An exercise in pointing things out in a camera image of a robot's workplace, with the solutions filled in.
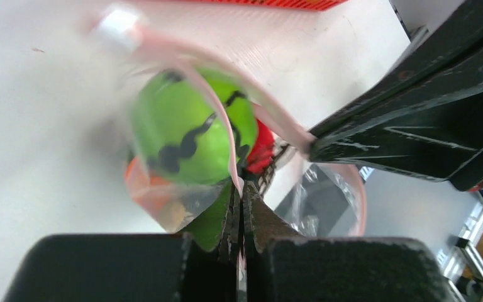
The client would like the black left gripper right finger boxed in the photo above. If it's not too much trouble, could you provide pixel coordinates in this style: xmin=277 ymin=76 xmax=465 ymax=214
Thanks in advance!
xmin=242 ymin=181 xmax=302 ymax=267

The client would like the clear zip top bag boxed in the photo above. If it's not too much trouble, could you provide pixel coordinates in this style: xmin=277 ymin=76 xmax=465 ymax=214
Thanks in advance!
xmin=87 ymin=3 xmax=368 ymax=238

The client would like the orange fruit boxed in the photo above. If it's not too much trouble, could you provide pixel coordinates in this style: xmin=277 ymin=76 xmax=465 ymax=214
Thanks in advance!
xmin=124 ymin=157 xmax=174 ymax=219

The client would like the red apple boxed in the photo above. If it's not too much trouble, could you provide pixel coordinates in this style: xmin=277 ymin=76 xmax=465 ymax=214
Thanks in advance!
xmin=247 ymin=120 xmax=274 ymax=174

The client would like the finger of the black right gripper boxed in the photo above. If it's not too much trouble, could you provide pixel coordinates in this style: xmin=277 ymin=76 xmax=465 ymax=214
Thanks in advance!
xmin=309 ymin=1 xmax=483 ymax=191

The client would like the green mangosteen fruit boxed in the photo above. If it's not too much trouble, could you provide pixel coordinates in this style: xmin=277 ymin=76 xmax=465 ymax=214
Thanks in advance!
xmin=130 ymin=69 xmax=258 ymax=184

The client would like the red plastic basket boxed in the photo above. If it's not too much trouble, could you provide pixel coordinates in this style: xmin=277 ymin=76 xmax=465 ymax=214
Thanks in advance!
xmin=202 ymin=0 xmax=347 ymax=11

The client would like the light green round fruit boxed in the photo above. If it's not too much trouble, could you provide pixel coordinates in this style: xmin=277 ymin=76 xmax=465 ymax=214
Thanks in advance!
xmin=181 ymin=181 xmax=233 ymax=252

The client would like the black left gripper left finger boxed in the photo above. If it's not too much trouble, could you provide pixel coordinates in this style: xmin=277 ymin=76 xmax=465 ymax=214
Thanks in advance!
xmin=216 ymin=183 xmax=241 ymax=267

